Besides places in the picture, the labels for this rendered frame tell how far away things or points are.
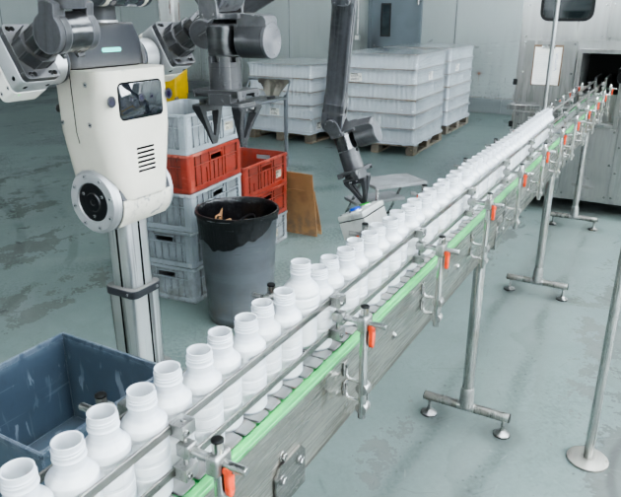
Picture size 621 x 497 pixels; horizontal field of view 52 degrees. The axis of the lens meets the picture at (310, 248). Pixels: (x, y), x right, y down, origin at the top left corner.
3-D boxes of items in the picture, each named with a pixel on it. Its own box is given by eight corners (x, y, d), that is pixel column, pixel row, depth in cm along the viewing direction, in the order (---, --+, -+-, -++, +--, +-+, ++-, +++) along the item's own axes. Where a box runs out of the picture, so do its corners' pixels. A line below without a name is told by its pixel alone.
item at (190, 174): (190, 195, 353) (187, 156, 346) (130, 187, 368) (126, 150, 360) (242, 172, 406) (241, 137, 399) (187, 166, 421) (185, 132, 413)
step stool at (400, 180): (388, 212, 549) (390, 165, 535) (428, 234, 497) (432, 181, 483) (339, 219, 531) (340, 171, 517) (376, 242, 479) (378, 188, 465)
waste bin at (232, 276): (251, 341, 334) (247, 225, 312) (184, 321, 355) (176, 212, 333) (296, 308, 371) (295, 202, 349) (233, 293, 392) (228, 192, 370)
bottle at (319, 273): (308, 335, 130) (309, 259, 124) (335, 340, 128) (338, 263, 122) (297, 348, 124) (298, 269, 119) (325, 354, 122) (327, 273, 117)
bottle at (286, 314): (306, 365, 119) (305, 284, 112) (299, 383, 113) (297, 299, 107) (274, 362, 120) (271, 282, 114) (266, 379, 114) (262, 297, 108)
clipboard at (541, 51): (558, 86, 520) (564, 44, 508) (529, 85, 530) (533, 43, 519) (559, 86, 522) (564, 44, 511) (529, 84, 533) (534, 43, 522)
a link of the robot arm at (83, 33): (51, 26, 131) (30, 27, 126) (78, -2, 125) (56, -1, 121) (73, 66, 132) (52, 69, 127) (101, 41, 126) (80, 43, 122)
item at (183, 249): (194, 270, 368) (192, 234, 360) (136, 259, 383) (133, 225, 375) (244, 238, 421) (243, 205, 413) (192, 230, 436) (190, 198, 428)
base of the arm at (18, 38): (58, 79, 136) (32, 27, 135) (79, 60, 132) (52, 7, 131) (23, 83, 129) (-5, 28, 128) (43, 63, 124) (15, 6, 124)
